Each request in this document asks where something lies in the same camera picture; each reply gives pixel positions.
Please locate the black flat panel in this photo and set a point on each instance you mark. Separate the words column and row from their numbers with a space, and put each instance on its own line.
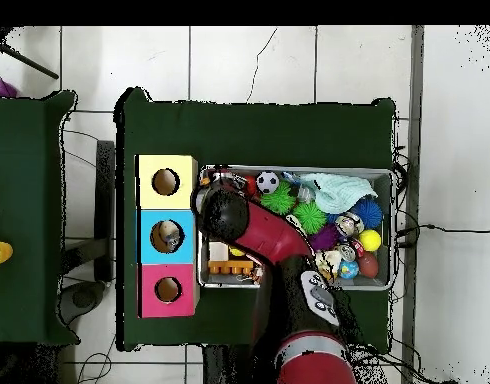
column 105, row 200

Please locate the black rod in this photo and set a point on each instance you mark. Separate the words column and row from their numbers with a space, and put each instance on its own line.
column 33, row 64

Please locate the orange tiger plush toy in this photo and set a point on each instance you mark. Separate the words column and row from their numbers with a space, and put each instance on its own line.
column 257, row 275

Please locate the plain yellow ball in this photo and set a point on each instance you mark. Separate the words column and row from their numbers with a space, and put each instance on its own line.
column 370, row 240

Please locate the green spiky ball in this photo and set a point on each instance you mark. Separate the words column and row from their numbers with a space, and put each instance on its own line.
column 279, row 198
column 310, row 217

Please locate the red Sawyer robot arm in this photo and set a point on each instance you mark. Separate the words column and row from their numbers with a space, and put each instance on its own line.
column 277, row 240

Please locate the blue spiky ball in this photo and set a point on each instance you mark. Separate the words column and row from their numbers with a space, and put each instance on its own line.
column 368, row 212

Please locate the mint green cloth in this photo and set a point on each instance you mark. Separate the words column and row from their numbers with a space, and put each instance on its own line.
column 337, row 192

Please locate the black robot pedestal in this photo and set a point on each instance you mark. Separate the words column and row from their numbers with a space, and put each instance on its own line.
column 221, row 368

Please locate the red rubber ball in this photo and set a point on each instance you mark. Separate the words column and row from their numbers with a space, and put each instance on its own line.
column 251, row 186

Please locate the gray round base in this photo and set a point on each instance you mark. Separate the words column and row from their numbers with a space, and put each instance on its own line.
column 83, row 298

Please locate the black and white soccer ball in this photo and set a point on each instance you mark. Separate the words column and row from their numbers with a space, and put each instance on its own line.
column 268, row 182

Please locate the wooden box with three holes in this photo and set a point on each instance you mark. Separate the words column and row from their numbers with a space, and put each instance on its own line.
column 149, row 200

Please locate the silver soda can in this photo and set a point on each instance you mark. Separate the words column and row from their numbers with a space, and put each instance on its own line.
column 231, row 180

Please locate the purple object on floor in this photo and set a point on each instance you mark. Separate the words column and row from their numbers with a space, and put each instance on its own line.
column 3, row 88

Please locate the silver mesh bin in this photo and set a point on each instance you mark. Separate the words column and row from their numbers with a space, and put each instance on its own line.
column 365, row 283

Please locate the yellow cup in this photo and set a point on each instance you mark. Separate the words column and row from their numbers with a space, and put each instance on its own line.
column 5, row 251

